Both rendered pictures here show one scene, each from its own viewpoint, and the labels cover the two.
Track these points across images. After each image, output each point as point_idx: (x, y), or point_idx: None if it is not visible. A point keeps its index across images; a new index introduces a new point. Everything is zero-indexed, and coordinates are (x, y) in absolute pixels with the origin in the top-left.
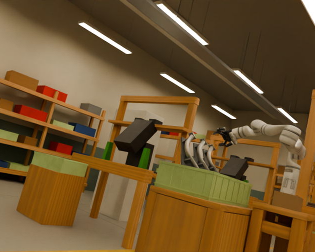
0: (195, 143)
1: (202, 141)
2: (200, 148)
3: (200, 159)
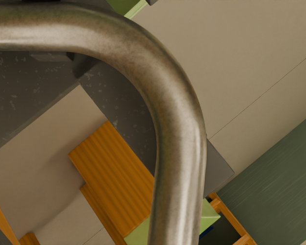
0: (220, 183)
1: (197, 236)
2: (178, 106)
3: (95, 6)
